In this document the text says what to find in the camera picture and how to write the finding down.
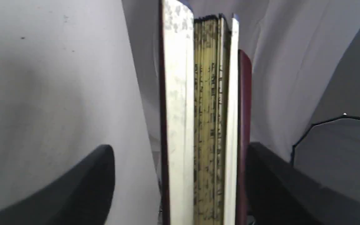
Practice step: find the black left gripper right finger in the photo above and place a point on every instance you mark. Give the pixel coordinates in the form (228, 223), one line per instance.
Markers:
(278, 194)

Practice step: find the folding paper fan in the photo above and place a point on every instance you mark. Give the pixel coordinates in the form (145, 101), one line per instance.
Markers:
(205, 107)

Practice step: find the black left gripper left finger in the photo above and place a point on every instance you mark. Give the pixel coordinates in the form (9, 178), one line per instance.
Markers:
(82, 196)

